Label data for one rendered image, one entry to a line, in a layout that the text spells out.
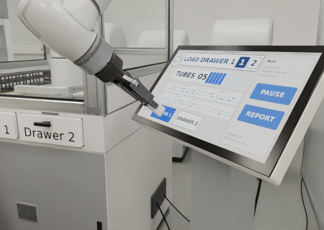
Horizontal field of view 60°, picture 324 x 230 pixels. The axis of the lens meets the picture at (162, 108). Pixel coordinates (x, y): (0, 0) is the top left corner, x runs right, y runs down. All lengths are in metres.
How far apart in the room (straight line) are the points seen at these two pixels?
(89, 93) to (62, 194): 0.46
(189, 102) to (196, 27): 3.46
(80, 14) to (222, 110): 0.39
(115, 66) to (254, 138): 0.36
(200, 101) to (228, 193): 0.26
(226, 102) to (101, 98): 0.50
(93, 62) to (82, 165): 0.59
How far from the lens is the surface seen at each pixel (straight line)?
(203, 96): 0.76
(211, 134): 0.67
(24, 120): 1.25
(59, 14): 0.63
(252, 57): 0.76
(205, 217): 0.92
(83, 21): 0.65
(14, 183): 1.44
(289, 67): 0.69
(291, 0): 4.17
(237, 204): 0.85
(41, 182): 1.34
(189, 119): 0.74
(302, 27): 4.15
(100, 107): 1.05
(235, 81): 0.74
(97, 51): 0.66
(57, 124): 1.15
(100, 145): 1.10
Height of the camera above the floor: 1.20
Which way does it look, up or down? 13 degrees down
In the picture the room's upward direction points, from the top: straight up
